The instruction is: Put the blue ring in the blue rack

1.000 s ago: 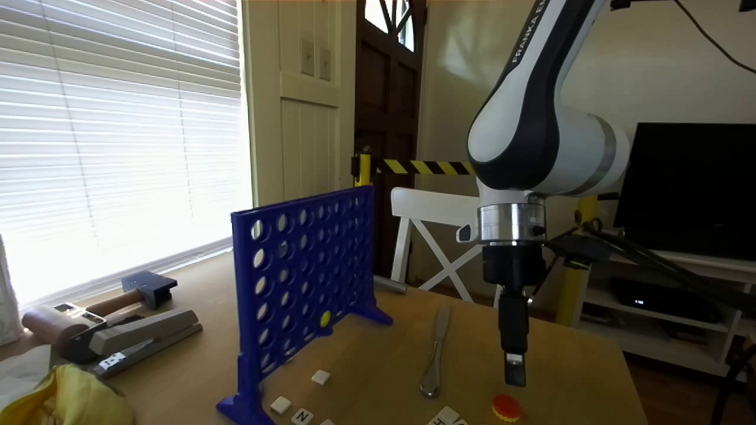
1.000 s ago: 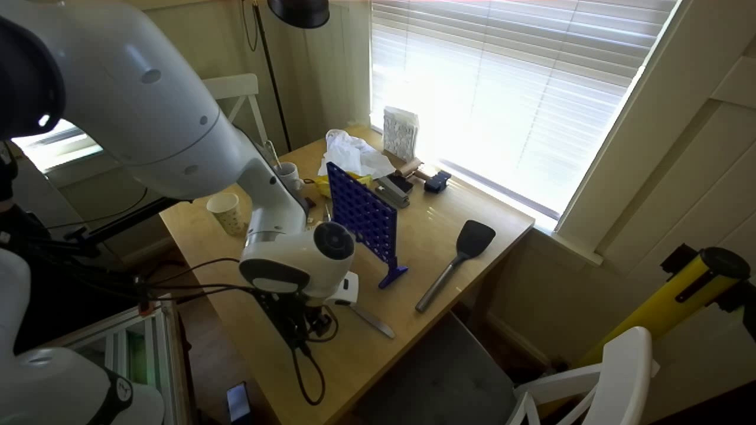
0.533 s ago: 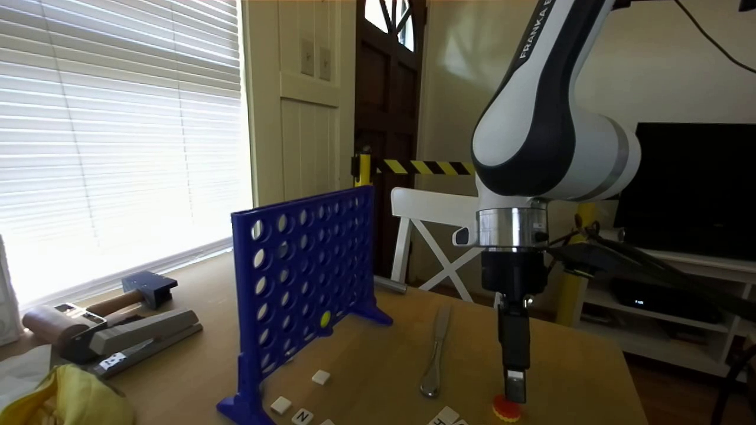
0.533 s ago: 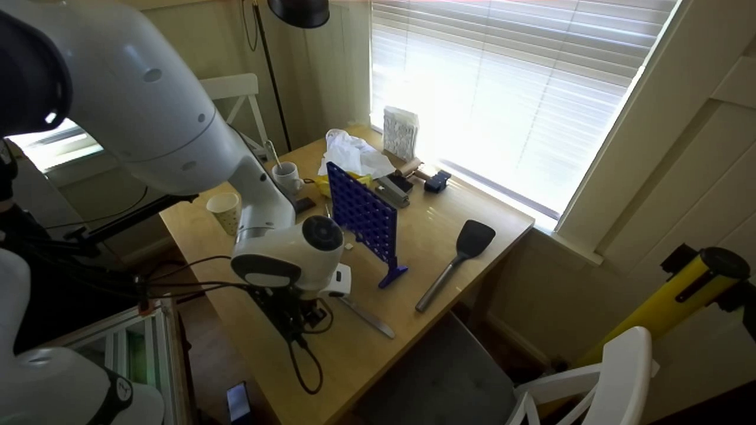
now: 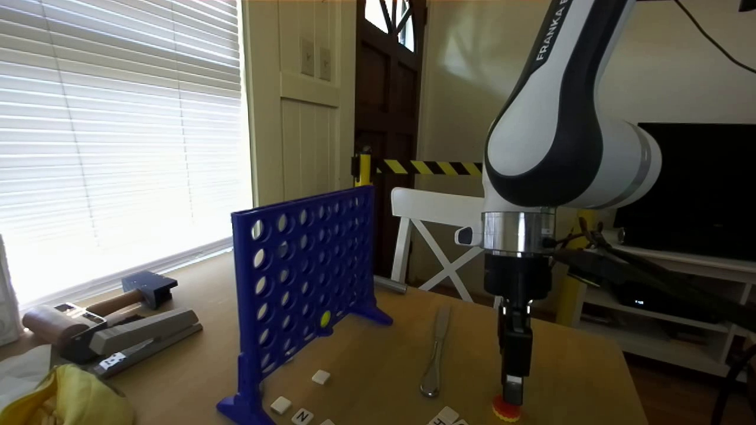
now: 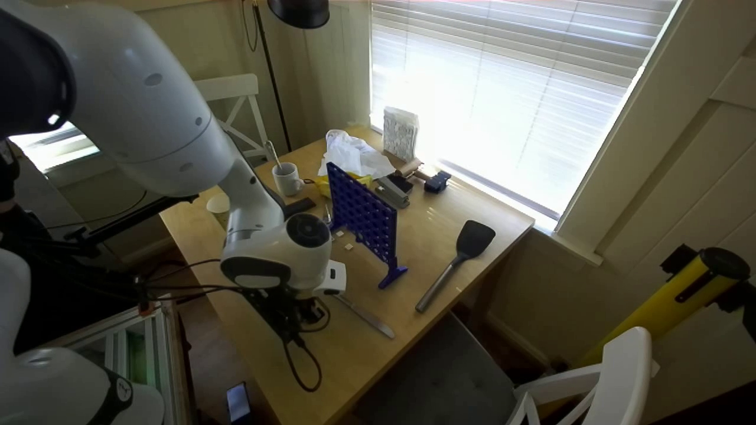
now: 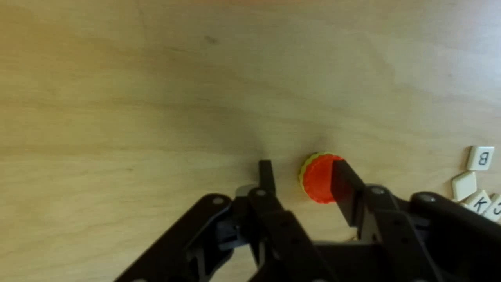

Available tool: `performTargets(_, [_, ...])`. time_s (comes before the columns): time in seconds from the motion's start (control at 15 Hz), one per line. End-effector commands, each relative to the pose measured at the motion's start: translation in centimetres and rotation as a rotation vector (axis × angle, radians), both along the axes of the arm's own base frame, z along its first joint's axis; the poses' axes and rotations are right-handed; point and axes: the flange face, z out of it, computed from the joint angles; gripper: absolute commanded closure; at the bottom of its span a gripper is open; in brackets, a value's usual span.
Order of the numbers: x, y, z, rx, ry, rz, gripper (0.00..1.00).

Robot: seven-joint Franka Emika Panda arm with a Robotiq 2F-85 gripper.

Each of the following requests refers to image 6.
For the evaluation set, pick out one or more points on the black television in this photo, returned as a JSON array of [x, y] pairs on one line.
[[72, 308]]

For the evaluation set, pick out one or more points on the blue head wooden hammer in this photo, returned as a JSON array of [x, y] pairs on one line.
[[438, 181]]

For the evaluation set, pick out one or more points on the silver table knife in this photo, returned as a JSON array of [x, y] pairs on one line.
[[368, 318]]

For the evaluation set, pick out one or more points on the blue connect four rack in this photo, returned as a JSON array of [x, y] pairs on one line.
[[361, 214]]

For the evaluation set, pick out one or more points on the white wooden chair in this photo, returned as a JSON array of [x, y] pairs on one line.
[[606, 384], [237, 107]]

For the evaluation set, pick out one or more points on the silver metal spoon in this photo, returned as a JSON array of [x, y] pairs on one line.
[[273, 153]]

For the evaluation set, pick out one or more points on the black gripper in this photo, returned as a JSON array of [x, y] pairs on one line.
[[286, 310]]

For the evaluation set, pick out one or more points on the black spatula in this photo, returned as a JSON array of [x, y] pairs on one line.
[[471, 239]]

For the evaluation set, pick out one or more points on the white television stand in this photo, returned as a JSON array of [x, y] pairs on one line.
[[133, 349]]

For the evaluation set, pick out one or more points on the white mug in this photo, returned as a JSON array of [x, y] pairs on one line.
[[286, 180]]

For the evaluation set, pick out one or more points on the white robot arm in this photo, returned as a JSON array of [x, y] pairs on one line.
[[156, 118]]

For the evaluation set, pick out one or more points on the black smartphone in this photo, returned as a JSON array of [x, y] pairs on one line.
[[237, 401]]

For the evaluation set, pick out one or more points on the white window blinds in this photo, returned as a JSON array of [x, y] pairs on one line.
[[511, 77]]

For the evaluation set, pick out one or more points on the clear plastic jar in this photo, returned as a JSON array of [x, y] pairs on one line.
[[399, 133]]

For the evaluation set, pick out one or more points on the black remote control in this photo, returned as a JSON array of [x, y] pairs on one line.
[[299, 206]]

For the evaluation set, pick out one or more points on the black floor lamp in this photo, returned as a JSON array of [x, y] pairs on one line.
[[299, 9]]

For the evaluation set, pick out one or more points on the grey stapler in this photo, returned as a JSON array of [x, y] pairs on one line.
[[391, 192]]

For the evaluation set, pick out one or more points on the cream panel door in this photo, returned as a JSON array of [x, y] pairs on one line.
[[708, 155]]

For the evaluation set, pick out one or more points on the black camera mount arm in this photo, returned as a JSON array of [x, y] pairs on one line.
[[133, 220]]

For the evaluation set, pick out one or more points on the yellow stanchion post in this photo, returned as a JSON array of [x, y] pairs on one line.
[[677, 302]]

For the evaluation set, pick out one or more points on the white plastic bag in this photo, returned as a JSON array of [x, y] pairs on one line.
[[355, 153]]

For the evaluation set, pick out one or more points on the white paper cup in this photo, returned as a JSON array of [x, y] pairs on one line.
[[218, 206]]

